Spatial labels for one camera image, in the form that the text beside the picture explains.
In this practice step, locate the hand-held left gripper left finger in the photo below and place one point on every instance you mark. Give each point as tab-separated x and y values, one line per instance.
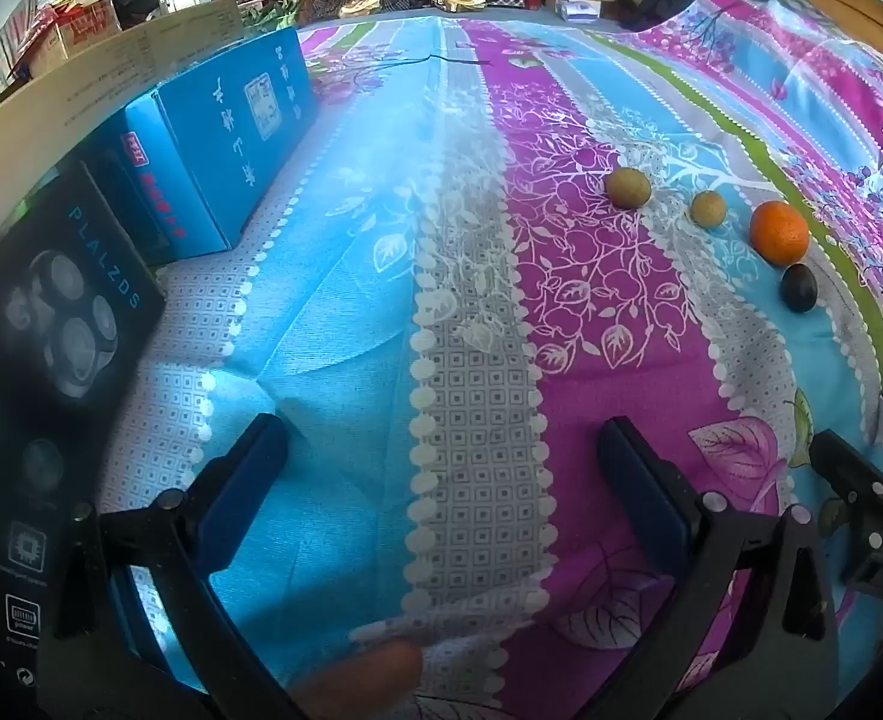
250	480

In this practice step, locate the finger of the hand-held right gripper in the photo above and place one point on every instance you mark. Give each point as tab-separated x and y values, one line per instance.
846	461

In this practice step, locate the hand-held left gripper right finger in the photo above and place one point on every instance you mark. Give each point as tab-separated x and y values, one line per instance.
644	495

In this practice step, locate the round mandarin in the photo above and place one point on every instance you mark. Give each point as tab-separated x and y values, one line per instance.
779	232

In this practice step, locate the small brown-green round fruit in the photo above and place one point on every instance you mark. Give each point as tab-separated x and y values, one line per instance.
709	208

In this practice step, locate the large brown-green round fruit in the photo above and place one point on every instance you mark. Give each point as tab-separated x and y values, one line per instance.
629	187

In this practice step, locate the person's left hand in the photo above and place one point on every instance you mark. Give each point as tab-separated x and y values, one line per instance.
359	679

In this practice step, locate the black shaver box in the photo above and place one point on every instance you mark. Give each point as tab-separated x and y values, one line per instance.
59	330

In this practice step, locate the printed floral bedsheet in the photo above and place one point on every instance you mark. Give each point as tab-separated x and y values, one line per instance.
486	277

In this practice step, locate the blue cardboard box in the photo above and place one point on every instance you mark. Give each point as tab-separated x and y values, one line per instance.
224	135

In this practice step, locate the long beige cardboard box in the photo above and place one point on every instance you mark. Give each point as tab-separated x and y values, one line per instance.
74	82

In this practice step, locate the green leafy plant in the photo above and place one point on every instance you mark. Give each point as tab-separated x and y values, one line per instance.
273	15

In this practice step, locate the red-print cardboard carton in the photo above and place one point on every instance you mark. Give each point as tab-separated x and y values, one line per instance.
85	30

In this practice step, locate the small white-blue box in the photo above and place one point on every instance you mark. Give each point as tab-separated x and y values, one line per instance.
580	10

